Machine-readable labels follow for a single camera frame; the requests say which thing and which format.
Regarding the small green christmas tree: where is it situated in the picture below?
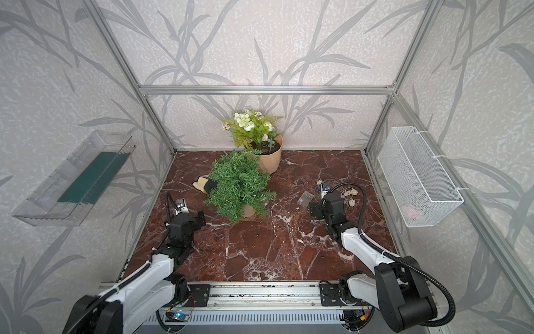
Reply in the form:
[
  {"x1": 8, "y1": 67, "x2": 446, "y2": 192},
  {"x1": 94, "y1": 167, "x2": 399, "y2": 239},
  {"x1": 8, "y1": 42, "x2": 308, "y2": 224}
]
[{"x1": 204, "y1": 150, "x2": 276, "y2": 224}]

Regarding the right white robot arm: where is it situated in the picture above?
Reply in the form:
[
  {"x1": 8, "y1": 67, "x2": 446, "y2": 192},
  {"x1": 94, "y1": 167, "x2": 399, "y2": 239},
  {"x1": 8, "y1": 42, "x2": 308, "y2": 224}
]
[{"x1": 309, "y1": 185, "x2": 456, "y2": 333}]

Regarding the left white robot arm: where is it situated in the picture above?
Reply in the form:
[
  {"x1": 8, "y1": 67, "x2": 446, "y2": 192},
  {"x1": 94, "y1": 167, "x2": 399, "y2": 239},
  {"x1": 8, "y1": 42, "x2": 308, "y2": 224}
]
[{"x1": 63, "y1": 193, "x2": 206, "y2": 333}]

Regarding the clear battery box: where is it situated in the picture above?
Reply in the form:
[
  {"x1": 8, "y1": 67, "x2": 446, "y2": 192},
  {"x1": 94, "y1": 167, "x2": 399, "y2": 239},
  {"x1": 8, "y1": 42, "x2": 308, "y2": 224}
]
[{"x1": 298, "y1": 191, "x2": 314, "y2": 208}]

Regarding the yellow black object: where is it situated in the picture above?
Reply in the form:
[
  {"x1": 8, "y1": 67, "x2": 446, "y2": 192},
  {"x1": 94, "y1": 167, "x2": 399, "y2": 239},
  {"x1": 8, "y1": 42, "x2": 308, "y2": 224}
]
[{"x1": 193, "y1": 177, "x2": 218, "y2": 196}]

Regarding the pink object in basket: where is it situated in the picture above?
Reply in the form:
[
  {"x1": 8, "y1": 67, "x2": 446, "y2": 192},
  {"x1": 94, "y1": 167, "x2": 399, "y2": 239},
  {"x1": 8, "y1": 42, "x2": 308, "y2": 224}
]
[{"x1": 401, "y1": 205, "x2": 424, "y2": 221}]

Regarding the green circuit board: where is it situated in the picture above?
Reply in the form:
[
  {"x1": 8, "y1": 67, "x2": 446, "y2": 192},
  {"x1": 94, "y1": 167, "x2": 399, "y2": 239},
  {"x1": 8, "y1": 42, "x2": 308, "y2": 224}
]
[{"x1": 165, "y1": 310, "x2": 191, "y2": 323}]

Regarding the potted white flower plant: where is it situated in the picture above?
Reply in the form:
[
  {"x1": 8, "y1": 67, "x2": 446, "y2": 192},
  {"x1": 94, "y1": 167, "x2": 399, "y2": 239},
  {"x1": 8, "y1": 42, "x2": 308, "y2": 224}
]
[{"x1": 223, "y1": 109, "x2": 283, "y2": 174}]

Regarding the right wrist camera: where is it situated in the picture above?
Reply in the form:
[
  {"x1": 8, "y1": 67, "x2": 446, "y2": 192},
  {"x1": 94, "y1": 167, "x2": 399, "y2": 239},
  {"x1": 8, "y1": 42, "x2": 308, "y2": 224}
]
[{"x1": 316, "y1": 182, "x2": 332, "y2": 200}]

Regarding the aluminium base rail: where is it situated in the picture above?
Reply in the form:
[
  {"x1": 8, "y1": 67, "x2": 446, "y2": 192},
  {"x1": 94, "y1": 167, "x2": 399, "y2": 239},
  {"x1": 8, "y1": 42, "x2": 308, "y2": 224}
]
[{"x1": 95, "y1": 281, "x2": 418, "y2": 326}]

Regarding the white wire mesh basket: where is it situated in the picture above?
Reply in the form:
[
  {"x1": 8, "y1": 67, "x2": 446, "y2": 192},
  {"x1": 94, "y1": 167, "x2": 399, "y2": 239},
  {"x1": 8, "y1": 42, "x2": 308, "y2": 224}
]
[{"x1": 378, "y1": 127, "x2": 464, "y2": 228}]

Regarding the clear plastic wall tray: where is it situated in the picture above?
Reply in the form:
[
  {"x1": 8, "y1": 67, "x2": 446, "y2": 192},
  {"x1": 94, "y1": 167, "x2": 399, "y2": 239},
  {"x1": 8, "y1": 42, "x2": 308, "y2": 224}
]
[{"x1": 13, "y1": 130, "x2": 136, "y2": 227}]

